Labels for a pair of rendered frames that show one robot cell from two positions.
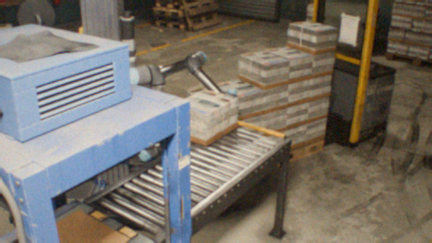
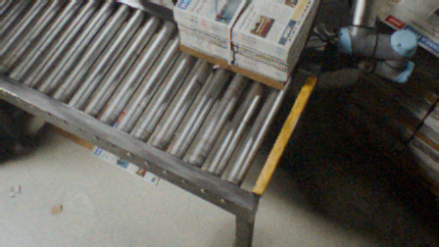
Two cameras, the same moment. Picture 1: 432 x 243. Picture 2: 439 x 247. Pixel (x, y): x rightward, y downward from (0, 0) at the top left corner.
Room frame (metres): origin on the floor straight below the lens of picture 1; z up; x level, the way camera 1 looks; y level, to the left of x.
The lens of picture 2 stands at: (2.56, -0.89, 2.14)
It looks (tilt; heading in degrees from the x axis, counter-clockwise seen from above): 59 degrees down; 94
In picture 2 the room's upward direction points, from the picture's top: 12 degrees counter-clockwise
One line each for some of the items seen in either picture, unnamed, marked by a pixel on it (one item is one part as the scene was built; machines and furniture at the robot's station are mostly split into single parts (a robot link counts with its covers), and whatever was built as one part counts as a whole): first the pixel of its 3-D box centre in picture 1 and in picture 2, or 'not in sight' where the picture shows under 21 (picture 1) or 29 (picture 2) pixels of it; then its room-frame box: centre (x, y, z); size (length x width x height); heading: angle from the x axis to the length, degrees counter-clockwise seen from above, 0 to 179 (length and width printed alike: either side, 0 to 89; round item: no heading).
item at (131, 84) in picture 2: (212, 162); (139, 73); (2.37, 0.03, 0.77); 0.47 x 0.05 x 0.05; 55
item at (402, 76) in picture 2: not in sight; (392, 67); (3.19, -0.11, 0.81); 0.11 x 0.08 x 0.09; 145
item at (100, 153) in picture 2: not in sight; (137, 145); (2.23, 0.12, 0.00); 0.37 x 0.29 x 0.01; 145
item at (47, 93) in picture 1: (27, 71); not in sight; (1.43, 0.68, 1.65); 0.60 x 0.45 x 0.20; 55
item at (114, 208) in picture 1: (129, 217); not in sight; (1.79, 0.44, 0.77); 0.47 x 0.05 x 0.05; 55
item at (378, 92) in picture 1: (353, 97); not in sight; (4.58, -1.54, 0.40); 0.69 x 0.55 x 0.80; 35
